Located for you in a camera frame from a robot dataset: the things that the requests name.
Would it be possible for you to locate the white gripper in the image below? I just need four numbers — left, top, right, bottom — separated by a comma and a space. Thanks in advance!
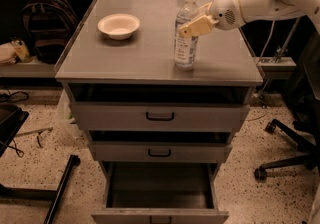
178, 0, 243, 38

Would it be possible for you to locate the clear plastic water bottle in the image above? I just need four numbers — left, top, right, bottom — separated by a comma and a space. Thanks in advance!
174, 0, 198, 70

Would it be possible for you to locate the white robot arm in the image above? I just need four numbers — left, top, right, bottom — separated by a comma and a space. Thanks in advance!
178, 0, 320, 38

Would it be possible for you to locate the grey metal drawer cabinet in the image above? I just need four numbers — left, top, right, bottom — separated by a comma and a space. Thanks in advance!
54, 0, 264, 224

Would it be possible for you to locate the top grey drawer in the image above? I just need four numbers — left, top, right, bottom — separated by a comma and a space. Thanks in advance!
70, 83, 249, 132

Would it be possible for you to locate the grey drawer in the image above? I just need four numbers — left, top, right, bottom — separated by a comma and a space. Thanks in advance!
92, 162, 229, 224
88, 131, 232, 163
70, 83, 249, 132

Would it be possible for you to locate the middle grey drawer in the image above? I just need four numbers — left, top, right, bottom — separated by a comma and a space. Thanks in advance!
88, 131, 232, 163

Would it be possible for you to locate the small yellow bottle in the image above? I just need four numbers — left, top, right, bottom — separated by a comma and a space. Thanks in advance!
11, 39, 32, 63

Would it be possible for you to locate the bottom grey drawer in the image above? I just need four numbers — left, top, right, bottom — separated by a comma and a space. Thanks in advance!
92, 162, 229, 224

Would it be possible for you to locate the white paper bowl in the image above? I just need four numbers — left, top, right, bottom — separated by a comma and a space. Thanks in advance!
97, 14, 140, 40

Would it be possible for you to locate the grey metal diagonal rod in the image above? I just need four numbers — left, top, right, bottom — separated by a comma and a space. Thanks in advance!
271, 18, 300, 63

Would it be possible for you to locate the dark brown backpack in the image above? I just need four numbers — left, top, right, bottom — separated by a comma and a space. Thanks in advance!
21, 0, 80, 64

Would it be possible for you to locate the black office chair base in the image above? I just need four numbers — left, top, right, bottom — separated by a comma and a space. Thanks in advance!
254, 117, 320, 182

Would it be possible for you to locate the white cloth item on shelf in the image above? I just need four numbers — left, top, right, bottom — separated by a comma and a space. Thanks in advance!
0, 43, 18, 65

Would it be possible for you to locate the white power cable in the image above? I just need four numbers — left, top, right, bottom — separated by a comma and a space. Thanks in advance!
258, 19, 278, 66

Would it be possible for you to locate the black table leg frame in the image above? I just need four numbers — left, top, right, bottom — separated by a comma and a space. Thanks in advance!
0, 155, 80, 224

